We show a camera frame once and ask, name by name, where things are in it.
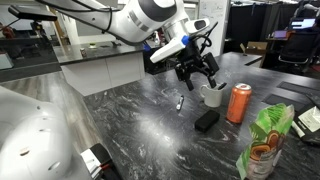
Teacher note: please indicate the black and white control box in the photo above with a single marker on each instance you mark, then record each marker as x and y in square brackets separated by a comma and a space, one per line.
[98, 161]

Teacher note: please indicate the open laptop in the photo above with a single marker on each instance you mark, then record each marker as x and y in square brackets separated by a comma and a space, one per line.
[280, 34]

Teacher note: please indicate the white counter island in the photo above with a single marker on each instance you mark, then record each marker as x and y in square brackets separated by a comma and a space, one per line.
[100, 71]

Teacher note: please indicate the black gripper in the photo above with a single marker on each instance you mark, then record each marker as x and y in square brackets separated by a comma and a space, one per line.
[191, 61]

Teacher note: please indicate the black overhead camera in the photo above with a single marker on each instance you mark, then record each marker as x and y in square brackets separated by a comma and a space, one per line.
[31, 12]

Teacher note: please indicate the black rectangular block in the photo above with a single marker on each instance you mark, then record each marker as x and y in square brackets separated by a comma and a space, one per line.
[206, 120]

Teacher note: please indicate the green snack bag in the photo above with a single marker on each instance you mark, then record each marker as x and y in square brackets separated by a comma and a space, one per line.
[266, 140]

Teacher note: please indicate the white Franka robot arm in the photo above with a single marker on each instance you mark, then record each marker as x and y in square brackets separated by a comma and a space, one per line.
[143, 16]

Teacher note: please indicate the black office chair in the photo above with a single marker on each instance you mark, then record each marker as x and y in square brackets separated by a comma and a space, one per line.
[298, 50]

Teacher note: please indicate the white whiteboard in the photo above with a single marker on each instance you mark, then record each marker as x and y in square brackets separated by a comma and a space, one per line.
[216, 13]

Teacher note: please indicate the silver and black marker pen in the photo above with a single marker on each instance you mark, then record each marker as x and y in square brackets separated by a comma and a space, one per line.
[180, 102]

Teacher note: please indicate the orange drink can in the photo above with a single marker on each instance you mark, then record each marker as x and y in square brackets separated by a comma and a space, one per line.
[238, 103]

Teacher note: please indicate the cardboard box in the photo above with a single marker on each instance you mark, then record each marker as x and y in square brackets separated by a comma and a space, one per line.
[256, 48]

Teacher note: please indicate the white spray bottle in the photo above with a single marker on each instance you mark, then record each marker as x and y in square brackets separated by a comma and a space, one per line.
[156, 38]

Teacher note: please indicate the white ceramic mug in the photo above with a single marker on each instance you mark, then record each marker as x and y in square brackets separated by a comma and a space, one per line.
[212, 96]

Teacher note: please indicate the black marker in mug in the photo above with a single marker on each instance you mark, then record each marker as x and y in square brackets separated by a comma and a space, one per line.
[222, 86]

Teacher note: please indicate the black flat table mat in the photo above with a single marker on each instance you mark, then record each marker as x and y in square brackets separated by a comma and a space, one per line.
[298, 88]
[281, 101]

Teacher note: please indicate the small can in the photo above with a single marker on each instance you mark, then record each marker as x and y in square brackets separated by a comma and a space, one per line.
[83, 52]

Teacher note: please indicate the lit computer monitor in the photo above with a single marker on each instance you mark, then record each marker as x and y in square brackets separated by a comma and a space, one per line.
[302, 23]

